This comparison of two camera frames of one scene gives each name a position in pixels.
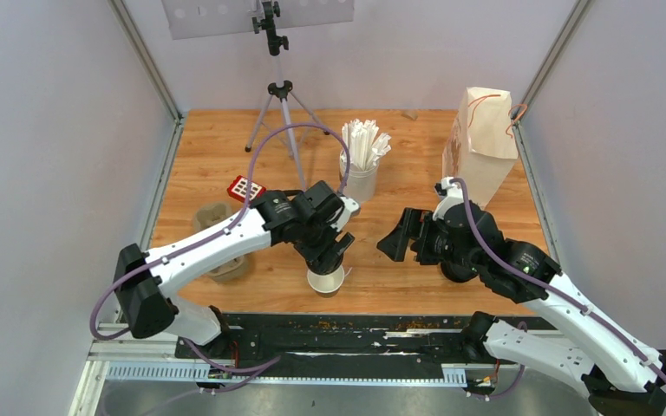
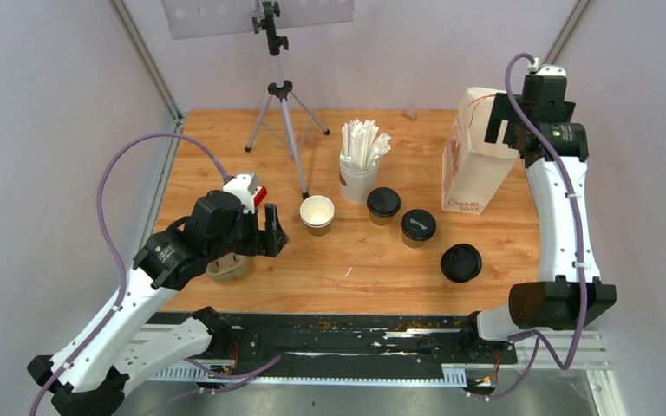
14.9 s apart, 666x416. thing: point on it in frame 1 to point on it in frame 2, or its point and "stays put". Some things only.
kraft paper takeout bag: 481,146 stays put
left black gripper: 325,259 to 268,242
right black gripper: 413,223 to 501,110
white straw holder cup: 361,185 stays put
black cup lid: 460,271 stays put
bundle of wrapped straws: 363,145 stays put
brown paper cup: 327,285 to 381,221
